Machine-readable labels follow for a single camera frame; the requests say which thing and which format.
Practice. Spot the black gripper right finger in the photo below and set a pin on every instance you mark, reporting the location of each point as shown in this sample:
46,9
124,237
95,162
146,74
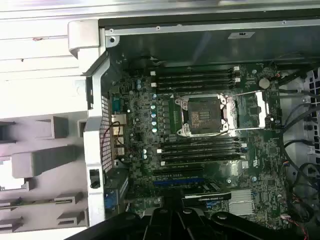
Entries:
195,225

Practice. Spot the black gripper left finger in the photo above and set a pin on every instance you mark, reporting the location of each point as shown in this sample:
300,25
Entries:
160,225

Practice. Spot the metal socket cover frame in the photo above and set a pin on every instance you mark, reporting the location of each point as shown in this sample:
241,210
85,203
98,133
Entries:
262,112

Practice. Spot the CPU socket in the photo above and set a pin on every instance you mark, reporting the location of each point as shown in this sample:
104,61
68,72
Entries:
200,115

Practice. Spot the black graphics card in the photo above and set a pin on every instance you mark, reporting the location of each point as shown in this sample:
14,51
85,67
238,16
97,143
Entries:
207,193

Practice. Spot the blue expansion slot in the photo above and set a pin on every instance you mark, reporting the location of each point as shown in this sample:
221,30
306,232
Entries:
175,183

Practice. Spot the silver finned chipset heatsink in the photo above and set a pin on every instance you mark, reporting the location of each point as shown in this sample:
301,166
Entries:
241,202

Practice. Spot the black expansion slot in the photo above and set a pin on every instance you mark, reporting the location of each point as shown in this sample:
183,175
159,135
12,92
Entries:
177,170

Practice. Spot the black RAM slot white clips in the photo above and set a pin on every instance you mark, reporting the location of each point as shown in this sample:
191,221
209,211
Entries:
200,147
200,160
195,82
195,70

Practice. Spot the metal socket locking lever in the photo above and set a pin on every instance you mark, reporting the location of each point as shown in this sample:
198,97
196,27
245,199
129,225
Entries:
205,134

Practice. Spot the green motherboard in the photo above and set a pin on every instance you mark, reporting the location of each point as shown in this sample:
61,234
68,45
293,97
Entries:
262,150

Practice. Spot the grey parts rack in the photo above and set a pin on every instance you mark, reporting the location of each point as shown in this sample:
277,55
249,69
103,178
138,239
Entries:
50,160

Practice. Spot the round coin battery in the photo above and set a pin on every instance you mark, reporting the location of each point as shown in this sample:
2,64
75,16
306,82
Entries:
264,82

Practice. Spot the black open PC case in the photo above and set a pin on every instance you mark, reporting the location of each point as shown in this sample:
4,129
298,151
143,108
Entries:
175,40

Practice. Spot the white label sticker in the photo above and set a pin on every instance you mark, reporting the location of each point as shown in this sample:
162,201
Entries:
241,35

